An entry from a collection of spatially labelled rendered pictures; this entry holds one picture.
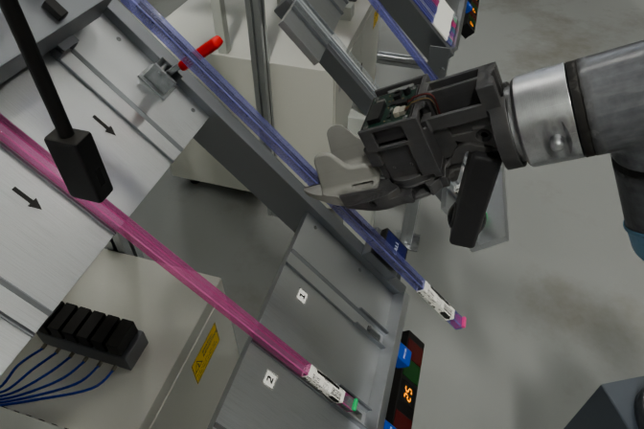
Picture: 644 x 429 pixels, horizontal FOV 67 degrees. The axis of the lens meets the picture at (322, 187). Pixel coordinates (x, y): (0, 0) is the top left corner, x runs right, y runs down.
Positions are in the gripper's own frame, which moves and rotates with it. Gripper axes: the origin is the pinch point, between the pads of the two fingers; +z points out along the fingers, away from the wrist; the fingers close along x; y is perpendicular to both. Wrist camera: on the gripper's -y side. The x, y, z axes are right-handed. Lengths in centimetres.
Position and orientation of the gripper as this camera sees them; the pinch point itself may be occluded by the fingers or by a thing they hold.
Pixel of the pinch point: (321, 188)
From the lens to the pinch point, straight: 51.2
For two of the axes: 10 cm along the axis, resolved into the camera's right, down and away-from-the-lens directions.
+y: -4.6, -7.3, -5.0
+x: -2.8, 6.5, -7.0
